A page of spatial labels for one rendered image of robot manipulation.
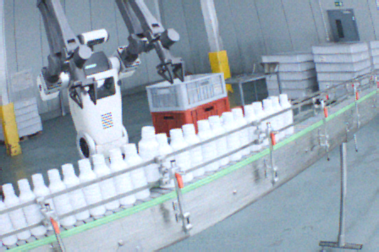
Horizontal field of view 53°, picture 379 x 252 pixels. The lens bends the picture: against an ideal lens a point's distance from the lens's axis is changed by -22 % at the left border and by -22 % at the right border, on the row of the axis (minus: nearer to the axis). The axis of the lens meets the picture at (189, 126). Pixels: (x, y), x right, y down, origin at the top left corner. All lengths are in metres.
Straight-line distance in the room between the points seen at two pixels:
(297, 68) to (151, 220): 7.36
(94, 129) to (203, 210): 0.67
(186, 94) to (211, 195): 2.36
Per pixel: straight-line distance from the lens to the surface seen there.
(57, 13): 1.80
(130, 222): 1.33
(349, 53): 7.77
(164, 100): 3.94
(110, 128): 2.00
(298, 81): 8.60
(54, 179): 1.22
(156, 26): 2.01
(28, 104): 10.95
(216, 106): 4.14
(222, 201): 1.57
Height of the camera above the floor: 1.43
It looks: 10 degrees down
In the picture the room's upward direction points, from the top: 10 degrees counter-clockwise
